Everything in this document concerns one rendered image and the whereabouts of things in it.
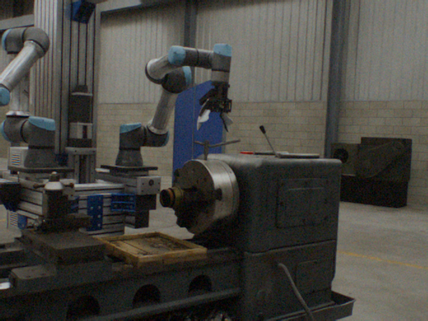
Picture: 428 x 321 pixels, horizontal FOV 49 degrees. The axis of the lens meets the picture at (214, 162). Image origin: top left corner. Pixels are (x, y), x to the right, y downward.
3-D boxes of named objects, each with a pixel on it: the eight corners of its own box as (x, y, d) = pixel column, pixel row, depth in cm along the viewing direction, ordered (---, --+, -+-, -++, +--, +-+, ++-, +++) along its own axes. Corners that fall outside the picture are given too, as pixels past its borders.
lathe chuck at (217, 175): (186, 221, 217) (192, 155, 214) (229, 241, 193) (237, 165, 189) (170, 223, 212) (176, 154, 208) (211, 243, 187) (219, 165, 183)
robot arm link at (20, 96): (21, 144, 215) (23, 23, 212) (-3, 142, 221) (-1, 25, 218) (41, 144, 226) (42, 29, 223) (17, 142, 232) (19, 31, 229)
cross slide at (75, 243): (60, 233, 188) (60, 221, 187) (106, 257, 154) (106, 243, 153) (16, 237, 177) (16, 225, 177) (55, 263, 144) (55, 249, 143)
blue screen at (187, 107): (155, 192, 1087) (158, 90, 1075) (188, 193, 1109) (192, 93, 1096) (194, 227, 691) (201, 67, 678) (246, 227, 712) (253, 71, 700)
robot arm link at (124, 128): (116, 146, 256) (116, 121, 256) (139, 147, 263) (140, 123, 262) (121, 147, 246) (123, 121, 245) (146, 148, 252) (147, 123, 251)
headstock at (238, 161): (274, 223, 265) (277, 154, 263) (343, 239, 227) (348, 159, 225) (186, 232, 229) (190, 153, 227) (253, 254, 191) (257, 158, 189)
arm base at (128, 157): (109, 164, 254) (109, 146, 254) (132, 164, 265) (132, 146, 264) (125, 166, 244) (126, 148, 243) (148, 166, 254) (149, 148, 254)
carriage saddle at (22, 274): (64, 247, 189) (64, 232, 189) (114, 277, 153) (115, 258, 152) (-18, 256, 171) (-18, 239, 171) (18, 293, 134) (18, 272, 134)
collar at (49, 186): (60, 188, 175) (61, 179, 175) (69, 190, 169) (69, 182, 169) (39, 188, 170) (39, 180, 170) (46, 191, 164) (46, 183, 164)
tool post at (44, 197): (61, 214, 175) (62, 188, 175) (69, 218, 169) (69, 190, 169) (41, 216, 171) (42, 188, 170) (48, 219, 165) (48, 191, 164)
